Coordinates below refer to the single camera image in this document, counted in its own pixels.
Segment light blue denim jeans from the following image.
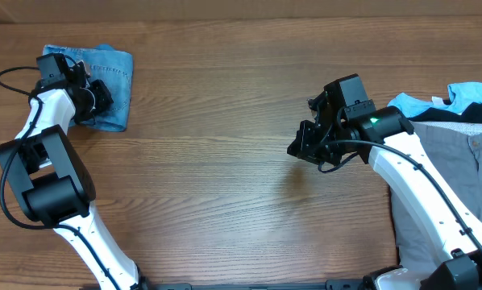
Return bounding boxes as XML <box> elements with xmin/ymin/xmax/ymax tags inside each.
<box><xmin>43</xmin><ymin>44</ymin><xmax>134</xmax><ymax>132</ymax></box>

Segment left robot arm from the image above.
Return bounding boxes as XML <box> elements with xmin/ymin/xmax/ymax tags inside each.
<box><xmin>0</xmin><ymin>53</ymin><xmax>149</xmax><ymax>289</ymax></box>

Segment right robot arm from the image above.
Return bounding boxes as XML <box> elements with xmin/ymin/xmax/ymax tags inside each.
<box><xmin>287</xmin><ymin>74</ymin><xmax>482</xmax><ymax>289</ymax></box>

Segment grey garment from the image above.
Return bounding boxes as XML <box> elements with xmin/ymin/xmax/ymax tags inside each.
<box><xmin>391</xmin><ymin>122</ymin><xmax>482</xmax><ymax>271</ymax></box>

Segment light blue shirt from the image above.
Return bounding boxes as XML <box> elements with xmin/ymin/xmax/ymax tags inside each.
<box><xmin>388</xmin><ymin>81</ymin><xmax>482</xmax><ymax>118</ymax></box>

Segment black garment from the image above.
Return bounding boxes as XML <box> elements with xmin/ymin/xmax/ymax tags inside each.
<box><xmin>409</xmin><ymin>102</ymin><xmax>482</xmax><ymax>124</ymax></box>

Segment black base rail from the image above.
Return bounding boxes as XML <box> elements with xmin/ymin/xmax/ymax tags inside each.
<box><xmin>134</xmin><ymin>279</ymin><xmax>376</xmax><ymax>290</ymax></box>

